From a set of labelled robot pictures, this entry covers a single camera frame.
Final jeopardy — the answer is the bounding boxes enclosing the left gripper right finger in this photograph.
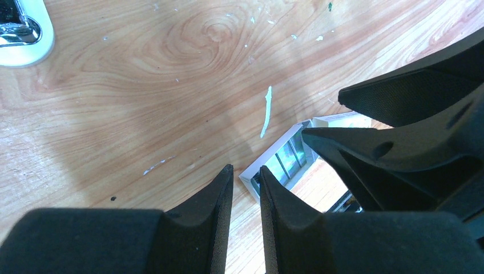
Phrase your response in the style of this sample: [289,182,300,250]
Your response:
[260,167,483,273]

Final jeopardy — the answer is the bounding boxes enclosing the white staple box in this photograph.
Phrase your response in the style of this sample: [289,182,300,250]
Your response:
[311,111,372,128]

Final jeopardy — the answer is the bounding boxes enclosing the small white stapler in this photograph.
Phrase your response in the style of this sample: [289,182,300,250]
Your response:
[1,0,55,67]

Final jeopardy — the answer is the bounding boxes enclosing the white paper scrap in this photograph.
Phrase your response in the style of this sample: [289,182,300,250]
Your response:
[260,86,272,139]

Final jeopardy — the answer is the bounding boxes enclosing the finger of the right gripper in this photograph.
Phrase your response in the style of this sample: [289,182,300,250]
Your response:
[338,29,483,127]
[302,86,483,239]

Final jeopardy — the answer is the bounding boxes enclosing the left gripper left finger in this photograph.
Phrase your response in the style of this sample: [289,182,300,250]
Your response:
[1,164,233,273]

